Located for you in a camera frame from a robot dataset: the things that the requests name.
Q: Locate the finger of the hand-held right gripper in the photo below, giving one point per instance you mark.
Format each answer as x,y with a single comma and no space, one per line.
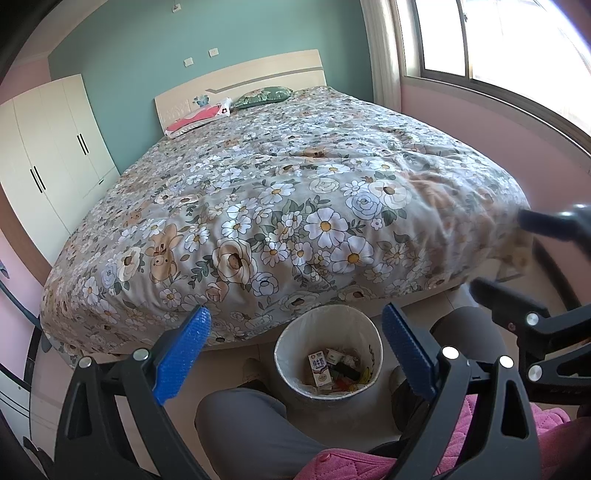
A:
554,220
508,300

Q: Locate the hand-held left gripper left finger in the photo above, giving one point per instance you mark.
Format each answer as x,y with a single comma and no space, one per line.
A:
182,360

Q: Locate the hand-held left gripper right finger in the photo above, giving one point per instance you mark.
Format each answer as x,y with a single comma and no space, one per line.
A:
408,348

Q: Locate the yellow wrapper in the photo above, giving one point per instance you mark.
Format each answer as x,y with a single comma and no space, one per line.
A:
364,375

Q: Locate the blue and white milk carton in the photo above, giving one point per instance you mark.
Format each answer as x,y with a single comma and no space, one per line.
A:
319,368

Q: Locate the white waste bin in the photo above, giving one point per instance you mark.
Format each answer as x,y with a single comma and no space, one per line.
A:
295,355

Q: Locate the pink quilted jacket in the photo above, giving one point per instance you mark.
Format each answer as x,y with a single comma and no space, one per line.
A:
471,415

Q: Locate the person's left leg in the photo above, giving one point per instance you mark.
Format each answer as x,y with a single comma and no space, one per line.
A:
249,429

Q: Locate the bed with floral duvet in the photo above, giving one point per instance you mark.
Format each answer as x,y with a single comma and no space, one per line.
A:
277,207

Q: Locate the window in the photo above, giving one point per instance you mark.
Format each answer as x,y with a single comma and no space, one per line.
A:
508,41

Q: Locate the white curtain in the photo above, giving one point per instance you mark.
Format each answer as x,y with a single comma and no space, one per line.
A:
381,50

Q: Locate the pink and white pillow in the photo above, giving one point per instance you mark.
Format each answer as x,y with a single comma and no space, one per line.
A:
196,117

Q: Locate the white wardrobe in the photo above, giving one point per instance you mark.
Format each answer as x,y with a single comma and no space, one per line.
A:
51,152

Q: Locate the green floral pillow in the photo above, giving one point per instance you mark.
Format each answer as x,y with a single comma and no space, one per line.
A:
261,97

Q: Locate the cream wooden bed headboard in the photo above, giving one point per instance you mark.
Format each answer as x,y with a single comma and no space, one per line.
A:
249,74

